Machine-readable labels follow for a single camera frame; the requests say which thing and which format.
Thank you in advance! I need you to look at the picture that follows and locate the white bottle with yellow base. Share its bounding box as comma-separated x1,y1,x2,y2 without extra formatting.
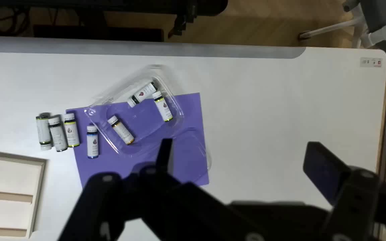
106,114,137,146

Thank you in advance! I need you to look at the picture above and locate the white bottle with black cap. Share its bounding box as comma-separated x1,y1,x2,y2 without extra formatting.
35,111,53,151

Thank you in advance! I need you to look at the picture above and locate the black equipment frame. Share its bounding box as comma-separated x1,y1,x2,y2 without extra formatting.
0,0,229,43

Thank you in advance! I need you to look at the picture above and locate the grey office chair base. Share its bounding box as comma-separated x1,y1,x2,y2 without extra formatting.
297,0,386,56

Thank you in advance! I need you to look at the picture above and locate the white bottle with grey label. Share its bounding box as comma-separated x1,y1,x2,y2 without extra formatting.
47,115,70,154

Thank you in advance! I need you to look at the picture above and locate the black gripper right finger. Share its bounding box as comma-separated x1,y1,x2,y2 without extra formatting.
301,140,352,207

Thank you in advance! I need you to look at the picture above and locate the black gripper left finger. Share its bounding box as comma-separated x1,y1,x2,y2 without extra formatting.
155,138,174,175

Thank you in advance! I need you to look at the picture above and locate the small table sticker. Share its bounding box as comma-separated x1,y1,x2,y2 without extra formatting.
359,56,383,68

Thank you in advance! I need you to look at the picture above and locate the purple cloth mat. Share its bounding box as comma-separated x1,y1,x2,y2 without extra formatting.
66,92,210,187

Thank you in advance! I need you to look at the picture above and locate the white bottle with yellow-green band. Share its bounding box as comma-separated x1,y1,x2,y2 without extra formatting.
63,111,82,148
151,89,174,123

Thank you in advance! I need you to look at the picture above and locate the clear plastic bag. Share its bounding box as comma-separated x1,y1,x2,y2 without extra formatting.
83,64,213,176

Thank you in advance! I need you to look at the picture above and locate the light wooden tray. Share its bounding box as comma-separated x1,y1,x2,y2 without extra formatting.
0,147,48,239

